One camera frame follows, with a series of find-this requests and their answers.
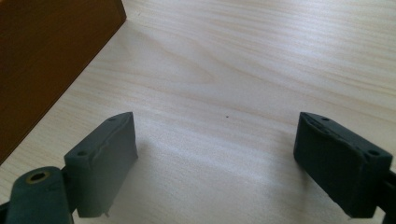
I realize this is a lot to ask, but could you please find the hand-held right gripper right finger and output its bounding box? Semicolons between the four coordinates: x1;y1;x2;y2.
292;111;394;219

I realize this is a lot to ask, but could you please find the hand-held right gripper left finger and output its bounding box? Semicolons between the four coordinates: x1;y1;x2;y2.
64;111;139;218

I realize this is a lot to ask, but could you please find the brown wooden box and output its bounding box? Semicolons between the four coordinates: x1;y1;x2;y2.
0;0;127;166

